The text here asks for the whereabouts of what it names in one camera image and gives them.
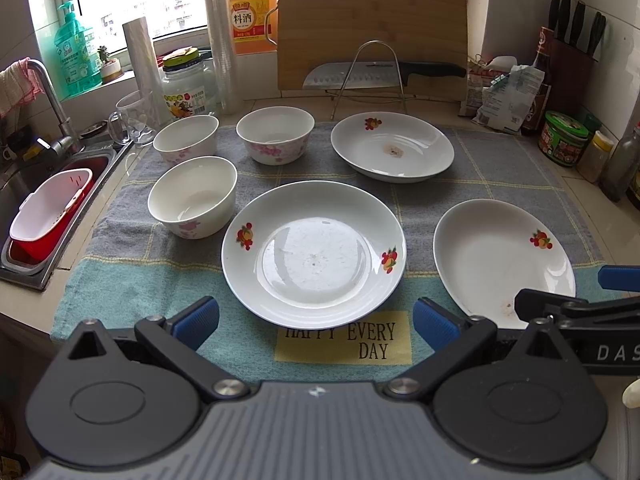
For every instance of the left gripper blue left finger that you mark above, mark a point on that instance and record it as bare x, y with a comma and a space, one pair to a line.
193, 325

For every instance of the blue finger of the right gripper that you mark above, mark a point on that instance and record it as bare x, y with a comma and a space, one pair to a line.
623, 278

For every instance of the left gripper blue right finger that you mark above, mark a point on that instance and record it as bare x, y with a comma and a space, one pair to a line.
435, 324

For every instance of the white fruit plate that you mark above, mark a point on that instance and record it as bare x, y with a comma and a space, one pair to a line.
313, 255
486, 251

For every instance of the white floral bowl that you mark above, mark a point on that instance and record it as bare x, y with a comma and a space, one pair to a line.
187, 138
276, 135
196, 198

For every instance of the stained white plate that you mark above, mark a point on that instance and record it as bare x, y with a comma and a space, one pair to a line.
392, 147

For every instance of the steel kitchen faucet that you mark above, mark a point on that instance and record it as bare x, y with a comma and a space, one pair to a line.
69, 141

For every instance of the gloved right hand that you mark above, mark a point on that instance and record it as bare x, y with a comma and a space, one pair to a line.
631, 395

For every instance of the clear glass bottle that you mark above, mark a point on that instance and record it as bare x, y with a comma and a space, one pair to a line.
621, 167

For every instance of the yellow lid spice jar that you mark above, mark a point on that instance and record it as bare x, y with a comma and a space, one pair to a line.
595, 157

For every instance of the grey blue checked mat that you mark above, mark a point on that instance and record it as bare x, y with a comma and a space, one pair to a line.
134, 267

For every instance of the green lid sauce tub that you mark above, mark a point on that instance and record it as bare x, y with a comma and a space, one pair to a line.
562, 139

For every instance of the steel sink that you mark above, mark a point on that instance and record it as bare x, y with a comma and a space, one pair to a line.
18, 181

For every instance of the dark soy sauce bottle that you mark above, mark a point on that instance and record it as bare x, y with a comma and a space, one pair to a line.
542, 62

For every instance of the red plastic basin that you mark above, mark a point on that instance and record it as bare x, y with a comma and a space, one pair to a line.
22, 253

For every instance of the clear glass mug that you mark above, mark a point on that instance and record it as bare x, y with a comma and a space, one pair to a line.
134, 120

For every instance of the white salt bag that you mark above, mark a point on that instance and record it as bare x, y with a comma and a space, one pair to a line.
507, 100

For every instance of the knife block with knives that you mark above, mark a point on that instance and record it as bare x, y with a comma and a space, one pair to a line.
570, 66

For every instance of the glass jar green lid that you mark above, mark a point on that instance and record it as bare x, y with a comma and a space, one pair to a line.
188, 85

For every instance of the red white seasoning bag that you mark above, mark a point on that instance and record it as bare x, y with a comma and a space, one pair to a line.
480, 75

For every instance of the steel cleaver knife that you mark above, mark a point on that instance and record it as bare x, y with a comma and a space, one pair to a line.
315, 79

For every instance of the small potted plant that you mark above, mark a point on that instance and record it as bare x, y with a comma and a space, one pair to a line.
110, 68

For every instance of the green dish soap bottle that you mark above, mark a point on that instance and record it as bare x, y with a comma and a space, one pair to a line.
77, 52

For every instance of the short plastic bag roll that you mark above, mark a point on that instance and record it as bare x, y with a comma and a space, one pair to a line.
144, 64

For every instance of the pink white dish cloth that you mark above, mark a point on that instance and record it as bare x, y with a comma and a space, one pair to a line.
19, 85

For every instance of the clear plastic wrap roll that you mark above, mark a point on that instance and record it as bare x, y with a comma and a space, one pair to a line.
223, 55

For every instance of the bamboo cutting board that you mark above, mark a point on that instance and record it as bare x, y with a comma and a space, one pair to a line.
314, 32

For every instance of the orange cooking wine jug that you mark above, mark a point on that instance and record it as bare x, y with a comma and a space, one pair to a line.
254, 26

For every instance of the metal wire rack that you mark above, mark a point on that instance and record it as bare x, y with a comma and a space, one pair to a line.
364, 74

